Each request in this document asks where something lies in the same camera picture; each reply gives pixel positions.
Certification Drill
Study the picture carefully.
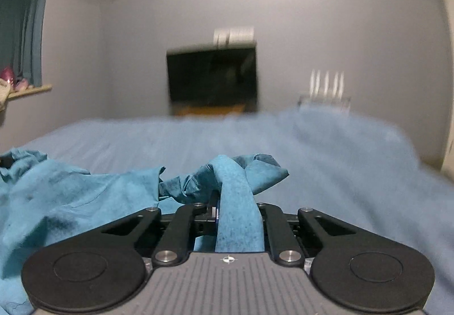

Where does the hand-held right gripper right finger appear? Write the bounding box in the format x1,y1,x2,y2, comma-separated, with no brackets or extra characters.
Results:
257,202,357,268

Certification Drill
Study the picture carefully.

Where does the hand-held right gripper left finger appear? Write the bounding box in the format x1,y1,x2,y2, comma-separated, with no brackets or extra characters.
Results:
103,203,218,268

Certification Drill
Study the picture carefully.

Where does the teal zip jacket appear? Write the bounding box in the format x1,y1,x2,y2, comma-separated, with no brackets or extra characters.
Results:
0,148,289,315

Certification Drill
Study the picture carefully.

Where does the light blue bed blanket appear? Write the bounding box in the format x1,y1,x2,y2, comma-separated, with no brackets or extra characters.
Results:
0,107,454,315

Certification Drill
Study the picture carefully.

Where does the wooden monitor stand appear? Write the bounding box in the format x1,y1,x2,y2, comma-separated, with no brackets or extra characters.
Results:
172,104,247,117

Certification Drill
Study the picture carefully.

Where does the black flat screen monitor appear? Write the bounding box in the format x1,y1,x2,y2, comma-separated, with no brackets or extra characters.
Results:
167,43,259,113

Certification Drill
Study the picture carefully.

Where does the white router with antennas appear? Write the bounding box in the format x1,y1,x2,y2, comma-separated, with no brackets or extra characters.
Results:
308,70,346,100

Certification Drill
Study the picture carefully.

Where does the wooden window sill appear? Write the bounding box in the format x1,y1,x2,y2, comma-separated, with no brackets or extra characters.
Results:
7,84,53,100

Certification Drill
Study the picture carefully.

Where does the white door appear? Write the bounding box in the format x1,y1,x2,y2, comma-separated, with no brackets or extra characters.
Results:
439,0,454,174

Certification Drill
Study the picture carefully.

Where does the pink toy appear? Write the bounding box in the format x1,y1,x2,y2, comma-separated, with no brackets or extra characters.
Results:
0,67,17,87

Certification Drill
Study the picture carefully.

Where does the blue window curtain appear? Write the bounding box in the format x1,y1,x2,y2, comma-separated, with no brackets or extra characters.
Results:
0,0,54,89

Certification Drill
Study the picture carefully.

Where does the white wall socket strip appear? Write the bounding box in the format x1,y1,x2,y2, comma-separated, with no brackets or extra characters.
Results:
214,27,255,46

